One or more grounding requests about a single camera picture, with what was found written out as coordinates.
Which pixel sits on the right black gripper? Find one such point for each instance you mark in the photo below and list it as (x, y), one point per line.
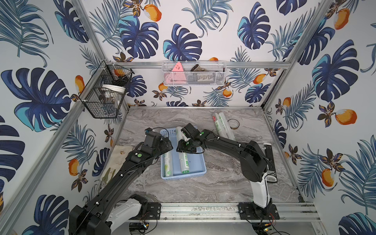
(180, 148)

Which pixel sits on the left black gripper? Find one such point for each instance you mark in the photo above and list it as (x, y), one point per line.
(166, 144)

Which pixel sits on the plastic wrap roll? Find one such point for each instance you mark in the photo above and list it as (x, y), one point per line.
(219, 127)
(226, 126)
(183, 158)
(168, 164)

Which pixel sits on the light blue plastic basket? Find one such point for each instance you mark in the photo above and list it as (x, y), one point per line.
(196, 161)

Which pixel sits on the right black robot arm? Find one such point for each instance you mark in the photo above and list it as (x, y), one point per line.
(253, 162)

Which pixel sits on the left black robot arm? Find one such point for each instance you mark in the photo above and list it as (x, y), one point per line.
(100, 216)

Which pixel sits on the brown item in basket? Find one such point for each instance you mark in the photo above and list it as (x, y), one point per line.
(198, 68)

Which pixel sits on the white bowl in basket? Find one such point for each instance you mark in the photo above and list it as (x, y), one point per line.
(114, 88)

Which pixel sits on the beige printed cloth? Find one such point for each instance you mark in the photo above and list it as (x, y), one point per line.
(115, 162)

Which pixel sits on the pink triangular item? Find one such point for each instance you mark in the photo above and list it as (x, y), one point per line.
(175, 75)

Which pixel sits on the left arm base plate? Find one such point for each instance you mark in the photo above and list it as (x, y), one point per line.
(148, 211)

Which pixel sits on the white wire wall basket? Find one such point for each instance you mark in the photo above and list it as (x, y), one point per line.
(215, 75)

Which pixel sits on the black wire wall basket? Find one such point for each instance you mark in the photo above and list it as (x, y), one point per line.
(103, 103)

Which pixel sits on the aluminium front rail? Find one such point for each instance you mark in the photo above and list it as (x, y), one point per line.
(229, 212)

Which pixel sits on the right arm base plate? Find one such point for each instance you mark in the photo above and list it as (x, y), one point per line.
(251, 211)

